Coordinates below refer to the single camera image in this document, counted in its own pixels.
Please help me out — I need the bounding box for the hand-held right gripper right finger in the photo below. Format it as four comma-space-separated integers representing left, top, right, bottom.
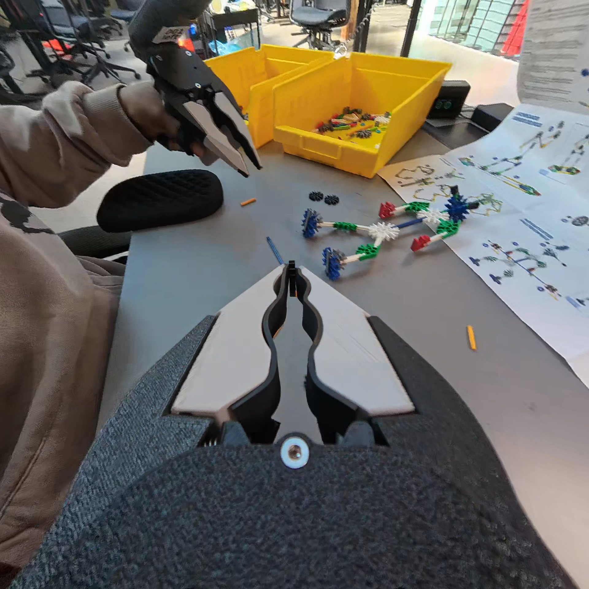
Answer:
294, 266, 416, 435

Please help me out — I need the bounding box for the person's beige shirt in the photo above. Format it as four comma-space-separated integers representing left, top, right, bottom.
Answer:
0, 191, 132, 571

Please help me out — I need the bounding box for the black device with green lights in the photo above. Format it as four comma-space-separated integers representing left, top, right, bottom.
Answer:
427, 79, 471, 119

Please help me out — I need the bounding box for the colourful toy rod model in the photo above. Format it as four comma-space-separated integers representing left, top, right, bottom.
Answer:
301, 185, 480, 282

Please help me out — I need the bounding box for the grey desk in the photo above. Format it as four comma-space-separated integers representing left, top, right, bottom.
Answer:
99, 138, 589, 589

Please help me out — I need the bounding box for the black padded chair armrest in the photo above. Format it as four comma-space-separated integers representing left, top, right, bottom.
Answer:
97, 169, 225, 233

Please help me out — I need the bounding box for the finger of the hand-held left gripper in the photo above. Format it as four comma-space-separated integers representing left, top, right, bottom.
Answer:
183, 101, 250, 179
214, 91, 264, 170

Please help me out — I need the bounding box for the person's left forearm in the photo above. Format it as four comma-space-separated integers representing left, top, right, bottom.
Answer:
0, 80, 155, 210

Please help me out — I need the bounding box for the black power adapter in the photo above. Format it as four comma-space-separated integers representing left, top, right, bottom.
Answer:
470, 102, 514, 134

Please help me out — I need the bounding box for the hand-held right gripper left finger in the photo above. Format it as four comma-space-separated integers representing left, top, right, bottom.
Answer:
170, 264, 291, 435

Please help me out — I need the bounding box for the printed instruction sheet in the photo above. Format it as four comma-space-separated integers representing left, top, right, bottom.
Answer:
377, 0, 589, 388

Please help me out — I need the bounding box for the yellow plastic bin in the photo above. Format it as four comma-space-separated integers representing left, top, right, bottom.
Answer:
274, 52, 452, 179
204, 44, 336, 150

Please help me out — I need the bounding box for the person's left hand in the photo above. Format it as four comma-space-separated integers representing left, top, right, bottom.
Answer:
119, 82, 209, 161

